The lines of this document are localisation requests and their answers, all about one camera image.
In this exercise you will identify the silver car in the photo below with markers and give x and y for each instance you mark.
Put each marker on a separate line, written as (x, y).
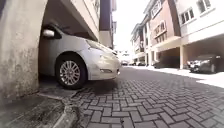
(80, 53)

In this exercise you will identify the row of terraced buildings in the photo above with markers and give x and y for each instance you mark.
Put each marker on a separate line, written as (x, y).
(173, 26)

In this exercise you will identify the vehicle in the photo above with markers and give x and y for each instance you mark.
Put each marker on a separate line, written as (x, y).
(124, 62)

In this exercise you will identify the grey brick paved road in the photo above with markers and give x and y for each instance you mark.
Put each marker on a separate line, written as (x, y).
(156, 100)

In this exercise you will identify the beige building with carport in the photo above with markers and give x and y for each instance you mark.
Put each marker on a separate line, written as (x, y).
(83, 16)

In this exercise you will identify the grey concrete pillar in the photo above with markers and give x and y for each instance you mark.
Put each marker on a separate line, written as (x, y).
(18, 46)

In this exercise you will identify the dark parked car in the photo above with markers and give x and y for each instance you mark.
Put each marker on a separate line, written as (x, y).
(205, 63)

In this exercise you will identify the concrete kerb slab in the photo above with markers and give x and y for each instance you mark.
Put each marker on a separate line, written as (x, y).
(36, 111)

